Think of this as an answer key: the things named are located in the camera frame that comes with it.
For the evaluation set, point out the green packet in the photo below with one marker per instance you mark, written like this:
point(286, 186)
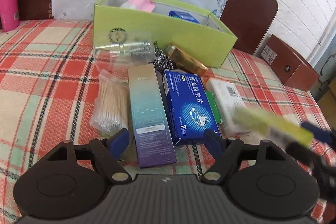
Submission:
point(214, 108)

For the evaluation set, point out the cotton swabs bag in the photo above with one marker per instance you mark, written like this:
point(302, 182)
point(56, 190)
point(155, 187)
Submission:
point(111, 106)

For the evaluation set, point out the blue medicine box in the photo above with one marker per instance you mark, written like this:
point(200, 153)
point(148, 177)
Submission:
point(189, 111)

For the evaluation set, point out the white barcode box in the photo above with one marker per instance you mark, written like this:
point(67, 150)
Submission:
point(227, 98)

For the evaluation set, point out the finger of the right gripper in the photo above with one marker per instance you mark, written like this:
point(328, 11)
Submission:
point(322, 135)

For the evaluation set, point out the blue box inside bin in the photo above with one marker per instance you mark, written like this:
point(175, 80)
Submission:
point(183, 16)

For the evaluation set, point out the clear plastic container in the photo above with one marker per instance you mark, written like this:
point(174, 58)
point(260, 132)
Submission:
point(121, 49)

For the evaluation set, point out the brown cardboard box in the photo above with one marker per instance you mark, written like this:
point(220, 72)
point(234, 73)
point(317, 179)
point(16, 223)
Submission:
point(288, 65)

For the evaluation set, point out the steel wool scrubber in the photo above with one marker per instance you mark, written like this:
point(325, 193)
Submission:
point(161, 61)

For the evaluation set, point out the yellow-green medicine box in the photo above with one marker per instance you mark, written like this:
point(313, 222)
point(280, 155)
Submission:
point(274, 128)

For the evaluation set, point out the teal purple gradient box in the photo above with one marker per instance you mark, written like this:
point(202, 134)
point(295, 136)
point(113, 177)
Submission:
point(150, 126)

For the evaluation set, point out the plaid bed sheet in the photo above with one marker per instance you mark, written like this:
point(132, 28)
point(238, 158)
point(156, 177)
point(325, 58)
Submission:
point(49, 82)

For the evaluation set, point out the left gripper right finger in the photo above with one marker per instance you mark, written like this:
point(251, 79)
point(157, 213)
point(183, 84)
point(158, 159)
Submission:
point(226, 153)

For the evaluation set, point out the lime green storage box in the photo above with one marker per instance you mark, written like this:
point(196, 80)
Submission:
point(209, 42)

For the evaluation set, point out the pink paper pack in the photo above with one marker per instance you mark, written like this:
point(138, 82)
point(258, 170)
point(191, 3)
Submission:
point(139, 5)

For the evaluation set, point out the gold foil box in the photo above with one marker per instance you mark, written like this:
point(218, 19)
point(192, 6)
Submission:
point(185, 61)

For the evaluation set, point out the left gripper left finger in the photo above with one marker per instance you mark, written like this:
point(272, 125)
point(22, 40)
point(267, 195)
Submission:
point(106, 153)

